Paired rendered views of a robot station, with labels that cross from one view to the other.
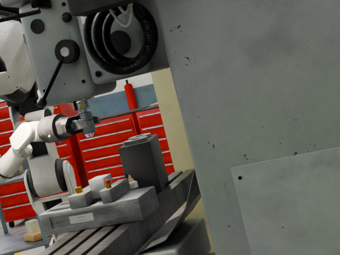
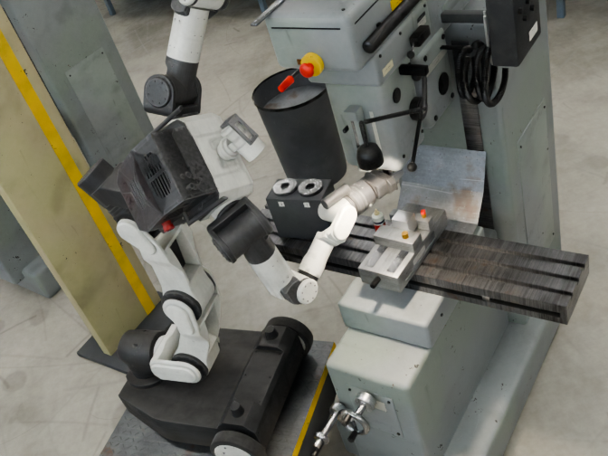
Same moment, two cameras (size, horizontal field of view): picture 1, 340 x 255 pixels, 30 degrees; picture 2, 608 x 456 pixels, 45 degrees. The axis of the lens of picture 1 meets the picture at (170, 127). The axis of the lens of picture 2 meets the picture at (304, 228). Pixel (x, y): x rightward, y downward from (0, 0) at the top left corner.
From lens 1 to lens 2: 2.85 m
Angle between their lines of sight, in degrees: 67
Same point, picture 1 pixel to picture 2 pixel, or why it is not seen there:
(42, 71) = (401, 138)
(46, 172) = (204, 284)
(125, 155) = not seen: hidden behind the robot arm
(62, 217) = (409, 265)
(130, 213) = (442, 224)
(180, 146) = (43, 223)
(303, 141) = (534, 105)
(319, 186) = (538, 129)
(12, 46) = not seen: hidden behind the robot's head
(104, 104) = not seen: outside the picture
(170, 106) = (16, 180)
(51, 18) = (403, 82)
